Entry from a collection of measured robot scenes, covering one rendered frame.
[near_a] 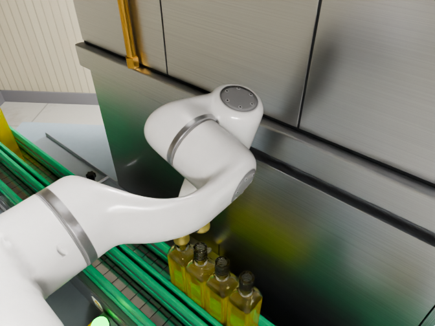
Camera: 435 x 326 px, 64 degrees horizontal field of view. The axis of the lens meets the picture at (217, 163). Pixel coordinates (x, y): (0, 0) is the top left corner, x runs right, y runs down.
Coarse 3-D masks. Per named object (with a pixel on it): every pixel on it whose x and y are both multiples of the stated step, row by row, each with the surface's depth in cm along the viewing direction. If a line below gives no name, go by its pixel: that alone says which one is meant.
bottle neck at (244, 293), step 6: (246, 270) 68; (240, 276) 67; (246, 276) 68; (252, 276) 67; (240, 282) 67; (246, 282) 66; (252, 282) 66; (240, 288) 68; (246, 288) 67; (252, 288) 68; (240, 294) 69; (246, 294) 68
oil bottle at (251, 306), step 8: (256, 288) 71; (232, 296) 70; (240, 296) 69; (256, 296) 70; (232, 304) 71; (240, 304) 69; (248, 304) 68; (256, 304) 70; (232, 312) 73; (240, 312) 70; (248, 312) 69; (256, 312) 73; (232, 320) 75; (240, 320) 72; (248, 320) 71; (256, 320) 76
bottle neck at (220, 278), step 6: (216, 258) 70; (222, 258) 70; (216, 264) 69; (222, 264) 72; (228, 264) 69; (216, 270) 70; (222, 270) 69; (228, 270) 70; (216, 276) 71; (222, 276) 70; (228, 276) 72
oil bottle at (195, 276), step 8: (192, 264) 75; (208, 264) 75; (192, 272) 75; (200, 272) 74; (208, 272) 75; (192, 280) 76; (200, 280) 74; (192, 288) 79; (200, 288) 76; (192, 296) 81; (200, 296) 78; (200, 304) 81
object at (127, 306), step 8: (0, 184) 114; (8, 192) 111; (16, 200) 109; (88, 272) 94; (96, 272) 88; (96, 280) 92; (104, 280) 86; (104, 288) 90; (112, 288) 84; (112, 296) 89; (120, 296) 83; (120, 304) 87; (128, 304) 81; (128, 312) 85; (136, 312) 80; (136, 320) 84; (144, 320) 78
